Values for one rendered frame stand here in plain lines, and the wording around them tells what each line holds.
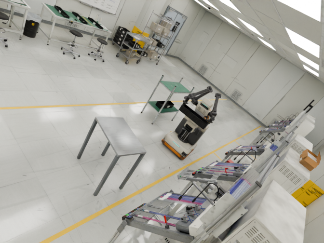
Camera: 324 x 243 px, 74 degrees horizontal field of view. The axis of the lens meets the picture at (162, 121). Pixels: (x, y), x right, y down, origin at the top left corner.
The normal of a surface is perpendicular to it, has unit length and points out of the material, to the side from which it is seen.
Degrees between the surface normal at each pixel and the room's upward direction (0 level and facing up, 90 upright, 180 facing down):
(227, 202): 90
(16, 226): 0
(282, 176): 90
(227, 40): 90
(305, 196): 90
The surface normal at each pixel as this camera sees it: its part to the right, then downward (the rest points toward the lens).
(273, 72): -0.58, 0.10
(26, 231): 0.49, -0.75
